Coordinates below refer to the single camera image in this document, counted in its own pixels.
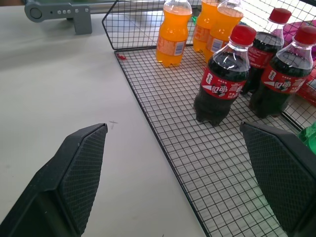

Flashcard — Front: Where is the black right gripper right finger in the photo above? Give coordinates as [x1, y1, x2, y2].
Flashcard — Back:
[239, 121, 316, 237]

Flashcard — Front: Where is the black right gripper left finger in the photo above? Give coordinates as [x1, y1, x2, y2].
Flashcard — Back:
[0, 122, 108, 237]

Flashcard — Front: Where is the green plastic bottle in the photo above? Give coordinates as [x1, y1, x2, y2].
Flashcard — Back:
[298, 121, 316, 155]

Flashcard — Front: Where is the cola bottle red cap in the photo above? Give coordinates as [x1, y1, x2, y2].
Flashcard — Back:
[248, 26, 316, 119]
[193, 24, 257, 127]
[240, 7, 292, 95]

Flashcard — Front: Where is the pink snack package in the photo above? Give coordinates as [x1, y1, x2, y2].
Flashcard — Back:
[271, 20, 316, 61]

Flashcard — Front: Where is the orange soda bottle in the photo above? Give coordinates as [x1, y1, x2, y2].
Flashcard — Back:
[204, 0, 244, 64]
[156, 0, 193, 68]
[193, 0, 220, 53]

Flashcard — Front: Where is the black wire mesh basket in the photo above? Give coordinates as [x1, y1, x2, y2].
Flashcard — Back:
[102, 0, 316, 237]

